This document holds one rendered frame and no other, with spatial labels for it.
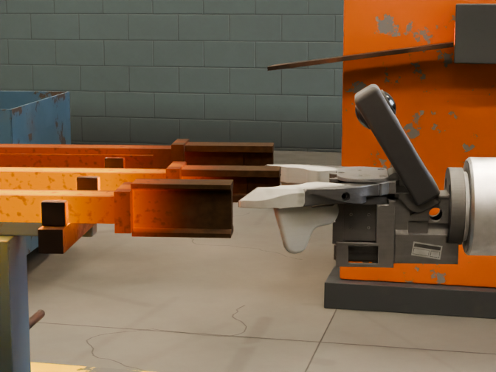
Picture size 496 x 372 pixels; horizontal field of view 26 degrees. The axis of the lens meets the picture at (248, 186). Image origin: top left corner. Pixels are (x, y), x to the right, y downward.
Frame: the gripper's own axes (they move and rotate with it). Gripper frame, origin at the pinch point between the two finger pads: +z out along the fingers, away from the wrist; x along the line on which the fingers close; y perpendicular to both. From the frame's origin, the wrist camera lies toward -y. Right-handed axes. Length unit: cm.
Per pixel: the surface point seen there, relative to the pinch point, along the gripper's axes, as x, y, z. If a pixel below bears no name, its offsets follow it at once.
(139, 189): -13.2, -1.4, 7.4
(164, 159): 10.2, -0.3, 9.0
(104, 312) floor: 278, 97, 75
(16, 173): -1.7, -0.7, 20.9
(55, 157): 10.2, -0.4, 20.3
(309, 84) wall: 706, 47, 10
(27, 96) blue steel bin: 383, 28, 131
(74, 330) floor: 256, 97, 81
